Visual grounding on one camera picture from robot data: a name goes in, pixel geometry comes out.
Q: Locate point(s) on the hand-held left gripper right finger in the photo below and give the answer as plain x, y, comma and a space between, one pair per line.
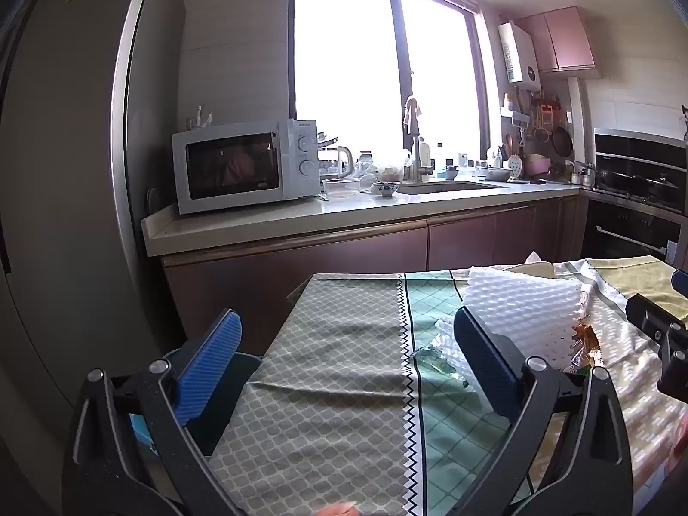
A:
486, 365

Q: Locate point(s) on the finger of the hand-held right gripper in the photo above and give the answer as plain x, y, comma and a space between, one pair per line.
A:
653, 317
681, 282

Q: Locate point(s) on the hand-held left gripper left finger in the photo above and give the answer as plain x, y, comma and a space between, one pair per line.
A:
207, 365

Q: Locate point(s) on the blue plastic trash bin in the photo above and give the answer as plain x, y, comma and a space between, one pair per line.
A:
236, 379

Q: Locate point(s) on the clear green plastic wrapper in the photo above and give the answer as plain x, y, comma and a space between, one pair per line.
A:
435, 363

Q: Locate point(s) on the small white foam net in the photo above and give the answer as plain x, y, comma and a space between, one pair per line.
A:
445, 330

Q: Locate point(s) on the white bubble wrap sheet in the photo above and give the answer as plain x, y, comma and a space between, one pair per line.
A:
527, 312

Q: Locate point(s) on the white tissue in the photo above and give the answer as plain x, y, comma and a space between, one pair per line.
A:
534, 258

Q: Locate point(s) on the person's left hand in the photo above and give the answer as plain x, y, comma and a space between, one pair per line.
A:
341, 509

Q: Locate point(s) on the yellow green cloth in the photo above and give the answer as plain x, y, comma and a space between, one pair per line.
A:
639, 277

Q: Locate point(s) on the black built-in oven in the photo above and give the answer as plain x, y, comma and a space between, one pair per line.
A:
623, 236

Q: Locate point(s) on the black pan with lid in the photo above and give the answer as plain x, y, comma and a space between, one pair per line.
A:
661, 185

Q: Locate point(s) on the beige paper piece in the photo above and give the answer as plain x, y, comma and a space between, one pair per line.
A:
532, 271

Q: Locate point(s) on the black wok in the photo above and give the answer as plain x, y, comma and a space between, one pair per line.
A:
610, 179

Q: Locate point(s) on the patterned green grey tablecloth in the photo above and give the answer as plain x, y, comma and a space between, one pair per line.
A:
333, 360

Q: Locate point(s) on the black range hood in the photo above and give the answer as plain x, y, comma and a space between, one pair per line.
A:
639, 148

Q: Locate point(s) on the small metal cup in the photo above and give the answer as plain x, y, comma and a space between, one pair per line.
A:
578, 177

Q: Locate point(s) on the kitchen counter with brown cabinets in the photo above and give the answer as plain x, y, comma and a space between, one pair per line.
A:
322, 258

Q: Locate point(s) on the round grey disc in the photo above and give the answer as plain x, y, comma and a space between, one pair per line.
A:
153, 200

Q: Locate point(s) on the steel kitchen sink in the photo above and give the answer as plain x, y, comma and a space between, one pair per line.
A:
451, 187

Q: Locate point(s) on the hanging frying pan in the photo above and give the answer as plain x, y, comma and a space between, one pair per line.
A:
563, 142

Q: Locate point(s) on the pink basin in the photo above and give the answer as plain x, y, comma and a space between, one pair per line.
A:
537, 165

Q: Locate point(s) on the small blue cup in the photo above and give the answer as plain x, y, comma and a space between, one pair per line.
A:
451, 173

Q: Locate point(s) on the white vertical pipe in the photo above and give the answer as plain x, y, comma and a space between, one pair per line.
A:
575, 118

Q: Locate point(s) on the white microwave oven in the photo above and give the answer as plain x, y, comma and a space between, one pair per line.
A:
231, 166

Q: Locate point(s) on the white dotted utensil holder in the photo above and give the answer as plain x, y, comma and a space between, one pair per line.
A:
514, 165

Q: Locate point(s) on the blue and white bowl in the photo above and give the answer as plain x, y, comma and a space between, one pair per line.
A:
385, 188

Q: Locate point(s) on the hanging orange grater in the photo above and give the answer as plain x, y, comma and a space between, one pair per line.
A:
546, 117

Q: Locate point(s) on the steel sink faucet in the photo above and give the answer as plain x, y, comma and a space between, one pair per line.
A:
415, 161

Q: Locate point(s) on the white bottle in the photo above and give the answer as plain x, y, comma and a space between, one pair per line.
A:
424, 153

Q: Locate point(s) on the white plastic bag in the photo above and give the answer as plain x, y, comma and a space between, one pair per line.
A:
389, 165

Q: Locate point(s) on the clear glass bowl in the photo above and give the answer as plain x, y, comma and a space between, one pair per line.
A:
341, 186

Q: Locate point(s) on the glass jar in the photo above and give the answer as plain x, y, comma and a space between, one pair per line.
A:
366, 161

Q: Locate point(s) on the grey refrigerator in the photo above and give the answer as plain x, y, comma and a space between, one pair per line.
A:
64, 172

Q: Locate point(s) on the glass electric kettle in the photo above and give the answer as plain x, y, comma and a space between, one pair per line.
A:
343, 160

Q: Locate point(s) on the white water heater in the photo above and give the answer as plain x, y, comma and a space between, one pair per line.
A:
518, 54

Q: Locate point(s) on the large kitchen window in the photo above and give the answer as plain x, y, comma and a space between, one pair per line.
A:
344, 64

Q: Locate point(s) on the white wall shelf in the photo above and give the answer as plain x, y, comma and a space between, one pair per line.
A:
515, 116

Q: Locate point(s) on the pink wall cabinet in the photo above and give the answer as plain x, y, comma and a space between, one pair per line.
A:
564, 37

